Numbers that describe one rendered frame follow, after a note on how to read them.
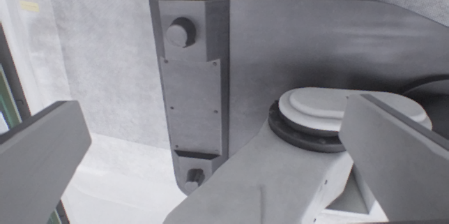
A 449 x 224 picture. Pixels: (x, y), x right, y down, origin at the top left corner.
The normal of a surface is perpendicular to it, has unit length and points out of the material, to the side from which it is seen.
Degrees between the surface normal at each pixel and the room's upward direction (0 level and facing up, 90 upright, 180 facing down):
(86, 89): 0
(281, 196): 90
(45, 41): 0
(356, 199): 90
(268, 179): 90
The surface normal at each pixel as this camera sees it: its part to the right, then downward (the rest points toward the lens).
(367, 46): -0.16, 0.47
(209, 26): 0.58, 0.39
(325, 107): 0.00, -0.88
